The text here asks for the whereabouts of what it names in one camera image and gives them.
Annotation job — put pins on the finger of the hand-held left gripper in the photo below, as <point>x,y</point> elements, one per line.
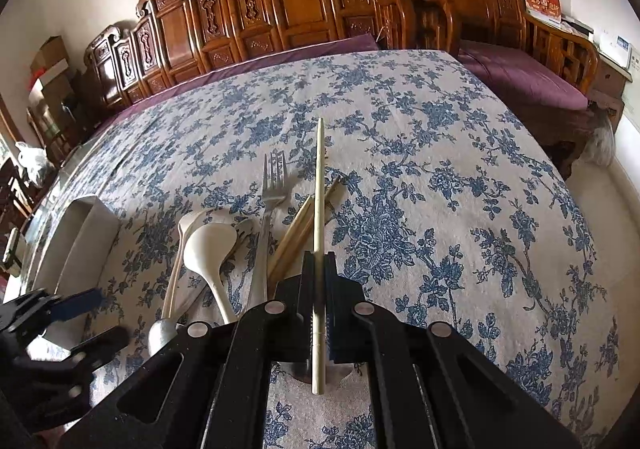
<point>100,346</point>
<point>75,304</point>

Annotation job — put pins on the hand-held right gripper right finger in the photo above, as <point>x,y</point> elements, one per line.
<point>342,319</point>

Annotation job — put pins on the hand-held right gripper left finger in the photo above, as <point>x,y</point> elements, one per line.
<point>295,319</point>

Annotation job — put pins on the metal spoon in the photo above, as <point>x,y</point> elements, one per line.
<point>160,336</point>

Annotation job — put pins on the white rectangular tray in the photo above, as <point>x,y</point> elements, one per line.
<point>80,239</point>

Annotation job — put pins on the brown wooden chopstick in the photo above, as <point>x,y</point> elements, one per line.
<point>331,189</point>
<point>295,234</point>

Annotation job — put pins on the white plastic rice spoon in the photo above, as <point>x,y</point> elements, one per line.
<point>207,249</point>

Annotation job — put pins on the cream chopstick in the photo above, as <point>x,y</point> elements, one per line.
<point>318,204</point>

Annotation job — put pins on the metal fork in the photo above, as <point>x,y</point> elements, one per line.
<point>272,199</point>

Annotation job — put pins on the white soup spoon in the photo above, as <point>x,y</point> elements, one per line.
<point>191,225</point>

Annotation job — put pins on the small cream box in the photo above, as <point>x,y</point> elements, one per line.
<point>10,251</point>

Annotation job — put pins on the dark wooden chair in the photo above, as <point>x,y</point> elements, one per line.
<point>12,194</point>

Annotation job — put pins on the white plastic bag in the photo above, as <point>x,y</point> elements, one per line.
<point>32,161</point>

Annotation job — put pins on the blue floral tablecloth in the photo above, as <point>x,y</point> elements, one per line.
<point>425,154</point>

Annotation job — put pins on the stack of cardboard boxes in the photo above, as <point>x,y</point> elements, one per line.
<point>50,54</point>

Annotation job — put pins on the purple bench cushion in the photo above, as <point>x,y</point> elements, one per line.
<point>325,46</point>

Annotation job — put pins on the purple armchair cushion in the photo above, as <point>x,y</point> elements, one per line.
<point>520,71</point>

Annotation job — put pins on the grey fluffy duster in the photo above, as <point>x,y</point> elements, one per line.
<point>600,141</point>

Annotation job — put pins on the red desk calendar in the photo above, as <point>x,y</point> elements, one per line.
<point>542,4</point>

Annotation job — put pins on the white carton box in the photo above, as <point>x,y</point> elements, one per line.
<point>615,49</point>

